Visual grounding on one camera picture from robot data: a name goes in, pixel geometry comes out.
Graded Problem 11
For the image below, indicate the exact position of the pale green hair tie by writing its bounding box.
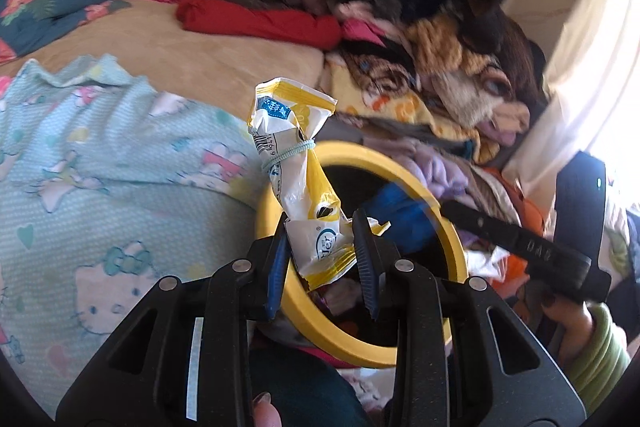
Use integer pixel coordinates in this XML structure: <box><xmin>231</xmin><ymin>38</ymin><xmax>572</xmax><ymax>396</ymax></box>
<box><xmin>262</xmin><ymin>139</ymin><xmax>316</xmax><ymax>168</ymax></box>

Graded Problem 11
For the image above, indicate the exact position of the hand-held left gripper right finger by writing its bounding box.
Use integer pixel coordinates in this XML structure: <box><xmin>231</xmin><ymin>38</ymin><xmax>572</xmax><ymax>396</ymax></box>
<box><xmin>352</xmin><ymin>208</ymin><xmax>587</xmax><ymax>427</ymax></box>

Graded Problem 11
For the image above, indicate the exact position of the teal floral quilt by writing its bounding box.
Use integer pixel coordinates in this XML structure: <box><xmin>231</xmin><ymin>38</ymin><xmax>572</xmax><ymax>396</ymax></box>
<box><xmin>0</xmin><ymin>0</ymin><xmax>133</xmax><ymax>62</ymax></box>

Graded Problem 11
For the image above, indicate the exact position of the red garment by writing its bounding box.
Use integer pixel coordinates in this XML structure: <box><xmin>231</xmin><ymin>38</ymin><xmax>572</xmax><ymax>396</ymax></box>
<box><xmin>176</xmin><ymin>0</ymin><xmax>343</xmax><ymax>50</ymax></box>

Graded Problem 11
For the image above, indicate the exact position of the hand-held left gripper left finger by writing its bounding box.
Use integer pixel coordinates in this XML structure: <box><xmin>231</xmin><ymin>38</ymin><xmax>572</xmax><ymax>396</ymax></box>
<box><xmin>55</xmin><ymin>232</ymin><xmax>292</xmax><ymax>427</ymax></box>

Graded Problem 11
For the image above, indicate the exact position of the yellow cartoon blanket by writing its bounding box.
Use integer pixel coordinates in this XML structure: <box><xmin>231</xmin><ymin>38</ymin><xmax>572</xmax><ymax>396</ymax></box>
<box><xmin>325</xmin><ymin>57</ymin><xmax>501</xmax><ymax>162</ymax></box>

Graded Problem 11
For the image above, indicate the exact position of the lavender fleece cloth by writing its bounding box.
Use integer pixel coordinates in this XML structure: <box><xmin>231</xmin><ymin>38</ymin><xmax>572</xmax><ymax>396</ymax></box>
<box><xmin>380</xmin><ymin>147</ymin><xmax>481</xmax><ymax>202</ymax></box>

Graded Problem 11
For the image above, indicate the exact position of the yellow white snack bag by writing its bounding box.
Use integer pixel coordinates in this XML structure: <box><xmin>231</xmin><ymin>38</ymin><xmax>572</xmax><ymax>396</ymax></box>
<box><xmin>248</xmin><ymin>78</ymin><xmax>393</xmax><ymax>293</ymax></box>

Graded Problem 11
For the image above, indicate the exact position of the yellow round bin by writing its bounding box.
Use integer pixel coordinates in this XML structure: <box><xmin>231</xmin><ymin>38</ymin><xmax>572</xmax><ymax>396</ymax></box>
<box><xmin>255</xmin><ymin>141</ymin><xmax>469</xmax><ymax>369</ymax></box>

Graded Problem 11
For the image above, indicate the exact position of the person's right hand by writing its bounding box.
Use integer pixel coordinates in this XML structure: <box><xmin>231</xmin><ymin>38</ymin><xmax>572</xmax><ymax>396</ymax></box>
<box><xmin>540</xmin><ymin>289</ymin><xmax>596</xmax><ymax>365</ymax></box>

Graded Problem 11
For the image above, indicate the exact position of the person's left hand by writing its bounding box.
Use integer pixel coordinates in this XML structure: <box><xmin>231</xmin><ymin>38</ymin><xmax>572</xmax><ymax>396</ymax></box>
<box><xmin>251</xmin><ymin>391</ymin><xmax>283</xmax><ymax>427</ymax></box>

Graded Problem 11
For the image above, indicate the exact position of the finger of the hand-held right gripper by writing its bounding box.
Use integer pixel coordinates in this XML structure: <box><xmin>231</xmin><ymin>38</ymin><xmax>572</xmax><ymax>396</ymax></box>
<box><xmin>441</xmin><ymin>199</ymin><xmax>613</xmax><ymax>304</ymax></box>

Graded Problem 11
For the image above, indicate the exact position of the person's teal trouser leg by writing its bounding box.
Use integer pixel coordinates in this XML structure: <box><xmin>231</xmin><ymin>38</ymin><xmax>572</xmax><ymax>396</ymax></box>
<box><xmin>247</xmin><ymin>342</ymin><xmax>373</xmax><ymax>427</ymax></box>

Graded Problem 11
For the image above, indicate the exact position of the cartoon cat bedsheet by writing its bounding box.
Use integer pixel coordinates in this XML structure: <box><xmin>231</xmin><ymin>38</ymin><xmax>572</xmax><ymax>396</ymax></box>
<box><xmin>0</xmin><ymin>53</ymin><xmax>281</xmax><ymax>418</ymax></box>

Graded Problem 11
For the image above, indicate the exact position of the white curtain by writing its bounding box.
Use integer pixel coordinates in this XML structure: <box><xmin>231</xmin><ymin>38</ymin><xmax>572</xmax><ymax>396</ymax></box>
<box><xmin>502</xmin><ymin>0</ymin><xmax>640</xmax><ymax>218</ymax></box>

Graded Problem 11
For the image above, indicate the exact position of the blue cloth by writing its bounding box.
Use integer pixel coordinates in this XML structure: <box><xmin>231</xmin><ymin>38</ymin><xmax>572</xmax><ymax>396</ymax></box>
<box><xmin>372</xmin><ymin>182</ymin><xmax>441</xmax><ymax>253</ymax></box>

